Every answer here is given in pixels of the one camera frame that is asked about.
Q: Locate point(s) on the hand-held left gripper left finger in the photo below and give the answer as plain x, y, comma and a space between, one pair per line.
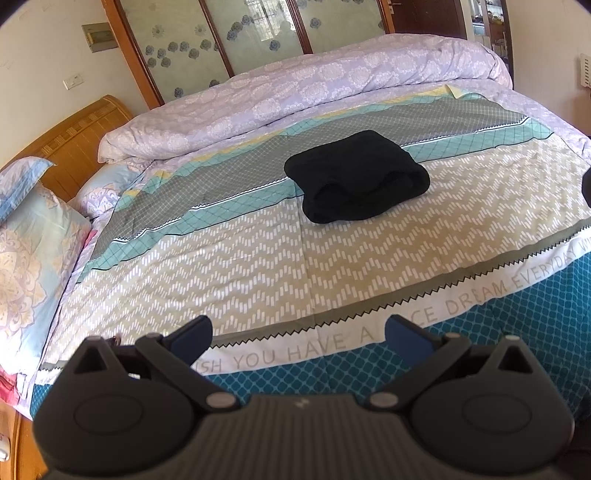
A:
194, 336

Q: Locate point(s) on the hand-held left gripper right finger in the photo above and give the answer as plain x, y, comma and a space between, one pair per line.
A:
406, 339

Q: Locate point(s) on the black pants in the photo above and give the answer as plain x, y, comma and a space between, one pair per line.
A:
355, 177

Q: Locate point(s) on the patterned teal beige bedsheet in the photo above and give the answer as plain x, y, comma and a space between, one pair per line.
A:
231, 258

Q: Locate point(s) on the small floral pillow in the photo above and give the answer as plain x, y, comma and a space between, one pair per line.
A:
108, 187

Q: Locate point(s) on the large floral pillow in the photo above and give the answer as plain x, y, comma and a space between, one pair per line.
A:
32, 258

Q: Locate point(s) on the dark wooden display cabinet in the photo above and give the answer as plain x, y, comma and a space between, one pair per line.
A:
491, 27

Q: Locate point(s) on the pink cloth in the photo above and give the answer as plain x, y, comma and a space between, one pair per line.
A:
14, 383

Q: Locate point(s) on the wooden nightstand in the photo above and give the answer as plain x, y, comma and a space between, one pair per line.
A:
18, 447

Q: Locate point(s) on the dark wooden door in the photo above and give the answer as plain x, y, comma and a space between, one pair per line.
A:
434, 16

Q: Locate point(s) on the wooden headboard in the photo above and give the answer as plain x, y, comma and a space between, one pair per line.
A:
69, 138

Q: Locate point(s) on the lavender floral quilt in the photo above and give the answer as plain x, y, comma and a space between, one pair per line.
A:
300, 87

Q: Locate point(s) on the floral frosted glass sliding doors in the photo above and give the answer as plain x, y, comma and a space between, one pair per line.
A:
249, 32

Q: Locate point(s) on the grey electrical panel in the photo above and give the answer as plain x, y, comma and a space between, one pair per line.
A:
98, 37

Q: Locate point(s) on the white slatted wall fixture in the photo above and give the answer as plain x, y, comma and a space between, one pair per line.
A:
585, 69

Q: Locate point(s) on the white wall switch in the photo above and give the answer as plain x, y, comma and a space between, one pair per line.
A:
73, 81

